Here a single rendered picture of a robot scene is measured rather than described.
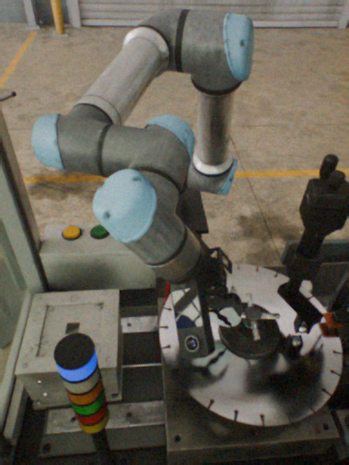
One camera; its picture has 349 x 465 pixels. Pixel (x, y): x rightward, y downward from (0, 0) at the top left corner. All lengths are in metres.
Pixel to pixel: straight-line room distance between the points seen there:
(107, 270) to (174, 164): 0.53
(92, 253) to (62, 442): 0.39
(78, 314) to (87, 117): 0.42
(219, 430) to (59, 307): 0.39
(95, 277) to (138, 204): 0.59
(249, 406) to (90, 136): 0.47
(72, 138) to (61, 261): 0.48
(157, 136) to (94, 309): 0.43
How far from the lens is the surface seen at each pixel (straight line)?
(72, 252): 0.92
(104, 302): 0.80
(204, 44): 0.80
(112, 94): 0.60
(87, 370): 0.45
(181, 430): 0.73
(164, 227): 0.43
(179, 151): 0.49
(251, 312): 0.67
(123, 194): 0.41
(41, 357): 0.76
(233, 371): 0.67
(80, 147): 0.51
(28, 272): 0.85
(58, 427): 0.85
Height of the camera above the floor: 1.54
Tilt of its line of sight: 43 degrees down
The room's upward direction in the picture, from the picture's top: 2 degrees clockwise
